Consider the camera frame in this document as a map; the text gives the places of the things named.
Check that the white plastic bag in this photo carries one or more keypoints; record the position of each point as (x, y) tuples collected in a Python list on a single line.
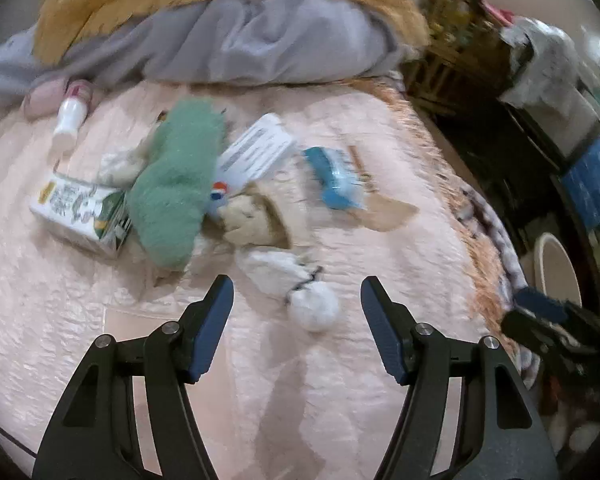
[(545, 60)]

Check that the white teddy bear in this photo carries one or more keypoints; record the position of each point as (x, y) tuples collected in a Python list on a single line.
[(280, 270)]

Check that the green fuzzy plush toy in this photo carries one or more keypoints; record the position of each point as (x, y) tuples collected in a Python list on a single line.
[(175, 185)]

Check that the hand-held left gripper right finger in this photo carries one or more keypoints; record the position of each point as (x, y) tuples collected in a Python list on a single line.
[(382, 330)]

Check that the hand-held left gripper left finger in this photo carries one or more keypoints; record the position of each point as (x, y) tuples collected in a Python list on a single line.
[(210, 330)]

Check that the white plastic bin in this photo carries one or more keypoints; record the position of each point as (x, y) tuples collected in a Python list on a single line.
[(555, 265)]

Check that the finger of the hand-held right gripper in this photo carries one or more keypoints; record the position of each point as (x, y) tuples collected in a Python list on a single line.
[(540, 305), (530, 330)]

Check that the pink fringed bedspread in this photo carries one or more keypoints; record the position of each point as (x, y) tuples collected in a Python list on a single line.
[(305, 410)]

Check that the wooden crib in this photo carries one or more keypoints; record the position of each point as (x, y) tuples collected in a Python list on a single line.
[(455, 25)]

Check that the striped plush blanket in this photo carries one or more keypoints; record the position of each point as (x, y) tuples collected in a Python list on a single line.
[(500, 255)]

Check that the white bottle red label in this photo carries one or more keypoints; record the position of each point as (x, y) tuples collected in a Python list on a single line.
[(70, 120)]

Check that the blue white plastic packet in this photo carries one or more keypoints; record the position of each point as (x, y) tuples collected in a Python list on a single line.
[(330, 175)]

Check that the blue storage box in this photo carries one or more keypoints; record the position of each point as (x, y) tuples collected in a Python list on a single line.
[(590, 180)]

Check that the pink plush cloth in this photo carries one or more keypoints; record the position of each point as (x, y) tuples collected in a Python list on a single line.
[(45, 97)]

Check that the white tablet box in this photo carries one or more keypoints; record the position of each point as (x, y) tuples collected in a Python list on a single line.
[(255, 150)]

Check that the beige plush toy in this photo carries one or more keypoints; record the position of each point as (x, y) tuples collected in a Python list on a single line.
[(250, 220)]

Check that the bottle with red blue label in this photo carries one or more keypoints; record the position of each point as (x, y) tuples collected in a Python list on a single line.
[(219, 195)]

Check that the green white medicine box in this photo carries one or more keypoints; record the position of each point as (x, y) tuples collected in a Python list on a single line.
[(75, 205)]

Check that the white plush toy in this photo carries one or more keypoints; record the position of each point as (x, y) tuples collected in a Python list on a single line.
[(117, 167), (580, 435)]

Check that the grey blanket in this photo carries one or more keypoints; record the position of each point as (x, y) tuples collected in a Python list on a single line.
[(255, 45)]

